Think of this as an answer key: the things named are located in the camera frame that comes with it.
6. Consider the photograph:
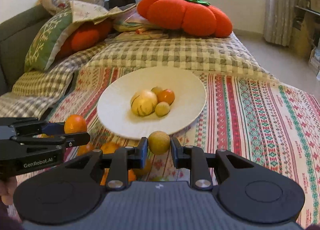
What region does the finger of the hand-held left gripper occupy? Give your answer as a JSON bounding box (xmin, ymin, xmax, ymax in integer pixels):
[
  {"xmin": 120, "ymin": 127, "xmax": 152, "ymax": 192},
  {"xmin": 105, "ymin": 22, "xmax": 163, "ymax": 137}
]
[
  {"xmin": 0, "ymin": 117, "xmax": 66, "ymax": 137},
  {"xmin": 10, "ymin": 132, "xmax": 91, "ymax": 154}
]

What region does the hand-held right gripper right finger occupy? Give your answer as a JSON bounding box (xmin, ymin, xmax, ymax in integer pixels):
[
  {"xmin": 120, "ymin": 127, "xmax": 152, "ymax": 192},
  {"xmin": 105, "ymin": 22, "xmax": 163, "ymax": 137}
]
[{"xmin": 170, "ymin": 136, "xmax": 253, "ymax": 192}]

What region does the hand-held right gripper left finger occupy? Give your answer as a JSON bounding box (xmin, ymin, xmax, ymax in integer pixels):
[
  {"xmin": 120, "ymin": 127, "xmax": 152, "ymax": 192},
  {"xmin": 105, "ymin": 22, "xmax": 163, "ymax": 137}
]
[{"xmin": 62, "ymin": 136, "xmax": 149, "ymax": 192}]

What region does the orange tangerine with stem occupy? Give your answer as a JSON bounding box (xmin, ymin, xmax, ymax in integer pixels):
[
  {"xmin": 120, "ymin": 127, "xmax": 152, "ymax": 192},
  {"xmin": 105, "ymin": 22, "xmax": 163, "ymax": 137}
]
[{"xmin": 64, "ymin": 115, "xmax": 88, "ymax": 134}]

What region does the white ribbed plate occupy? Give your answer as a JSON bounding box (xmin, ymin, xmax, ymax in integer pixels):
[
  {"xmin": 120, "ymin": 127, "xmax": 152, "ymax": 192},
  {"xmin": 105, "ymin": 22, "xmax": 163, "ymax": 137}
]
[{"xmin": 97, "ymin": 66, "xmax": 207, "ymax": 141}]

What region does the pale yellow melon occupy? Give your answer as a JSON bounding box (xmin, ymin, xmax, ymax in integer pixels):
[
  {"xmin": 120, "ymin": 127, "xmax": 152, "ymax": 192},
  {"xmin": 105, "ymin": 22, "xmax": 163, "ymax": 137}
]
[{"xmin": 130, "ymin": 90, "xmax": 158, "ymax": 117}]

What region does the person's left hand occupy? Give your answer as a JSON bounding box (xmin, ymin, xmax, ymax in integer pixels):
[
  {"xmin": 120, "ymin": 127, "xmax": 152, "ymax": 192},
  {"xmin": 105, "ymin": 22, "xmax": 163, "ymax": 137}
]
[{"xmin": 0, "ymin": 177, "xmax": 18, "ymax": 206}]

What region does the striped patterned blanket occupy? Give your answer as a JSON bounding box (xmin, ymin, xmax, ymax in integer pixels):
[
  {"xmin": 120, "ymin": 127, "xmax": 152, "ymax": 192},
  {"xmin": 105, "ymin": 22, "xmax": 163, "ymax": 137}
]
[{"xmin": 7, "ymin": 66, "xmax": 320, "ymax": 229}]

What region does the green embroidered pillow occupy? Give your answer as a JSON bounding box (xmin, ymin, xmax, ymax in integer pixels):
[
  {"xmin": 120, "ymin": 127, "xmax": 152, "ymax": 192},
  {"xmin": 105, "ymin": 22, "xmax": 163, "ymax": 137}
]
[{"xmin": 24, "ymin": 8, "xmax": 87, "ymax": 72}]

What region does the small orange pumpkin cushion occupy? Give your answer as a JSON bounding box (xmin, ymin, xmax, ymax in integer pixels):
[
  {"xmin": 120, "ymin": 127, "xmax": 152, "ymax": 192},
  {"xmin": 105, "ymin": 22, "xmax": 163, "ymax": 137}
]
[{"xmin": 59, "ymin": 19, "xmax": 113, "ymax": 57}]

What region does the green sofa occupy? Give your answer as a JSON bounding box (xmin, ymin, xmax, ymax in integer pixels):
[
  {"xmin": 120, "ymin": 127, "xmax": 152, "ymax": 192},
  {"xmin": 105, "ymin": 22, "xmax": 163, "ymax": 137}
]
[{"xmin": 0, "ymin": 4, "xmax": 54, "ymax": 96}]

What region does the checked blanket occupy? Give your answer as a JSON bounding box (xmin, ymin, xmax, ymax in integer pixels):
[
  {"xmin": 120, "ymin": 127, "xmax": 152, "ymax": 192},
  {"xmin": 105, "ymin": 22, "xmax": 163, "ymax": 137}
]
[{"xmin": 0, "ymin": 32, "xmax": 278, "ymax": 121}]

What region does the flat folded cream cloth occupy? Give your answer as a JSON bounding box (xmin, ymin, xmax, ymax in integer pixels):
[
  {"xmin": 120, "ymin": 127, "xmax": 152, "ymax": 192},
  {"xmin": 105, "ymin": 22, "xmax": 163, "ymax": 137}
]
[{"xmin": 107, "ymin": 29, "xmax": 175, "ymax": 43}]

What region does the cream patterned cloth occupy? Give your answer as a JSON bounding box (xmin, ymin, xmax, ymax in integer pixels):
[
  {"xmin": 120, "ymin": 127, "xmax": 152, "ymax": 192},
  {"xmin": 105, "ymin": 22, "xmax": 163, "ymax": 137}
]
[{"xmin": 69, "ymin": 0, "xmax": 140, "ymax": 25}]

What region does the clear bag of folded cloth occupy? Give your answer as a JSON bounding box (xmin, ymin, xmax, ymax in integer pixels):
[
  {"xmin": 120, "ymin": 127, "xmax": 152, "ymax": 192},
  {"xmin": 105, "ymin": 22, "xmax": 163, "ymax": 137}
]
[{"xmin": 112, "ymin": 0, "xmax": 160, "ymax": 32}]

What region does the large orange pumpkin cushion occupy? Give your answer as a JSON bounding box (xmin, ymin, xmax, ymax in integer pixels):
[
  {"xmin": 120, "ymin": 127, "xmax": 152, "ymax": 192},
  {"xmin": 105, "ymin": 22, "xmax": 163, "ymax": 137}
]
[{"xmin": 137, "ymin": 0, "xmax": 233, "ymax": 38}]

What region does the beige curtain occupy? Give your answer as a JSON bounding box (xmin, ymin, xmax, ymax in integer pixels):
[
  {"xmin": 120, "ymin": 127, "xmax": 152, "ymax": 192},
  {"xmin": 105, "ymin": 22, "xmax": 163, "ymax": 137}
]
[{"xmin": 263, "ymin": 0, "xmax": 313, "ymax": 46}]

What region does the wooden shelf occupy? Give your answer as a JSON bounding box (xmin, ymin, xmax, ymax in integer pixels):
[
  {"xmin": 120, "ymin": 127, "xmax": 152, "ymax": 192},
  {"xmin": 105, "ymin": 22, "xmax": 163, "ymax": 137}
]
[{"xmin": 292, "ymin": 0, "xmax": 320, "ymax": 76}]

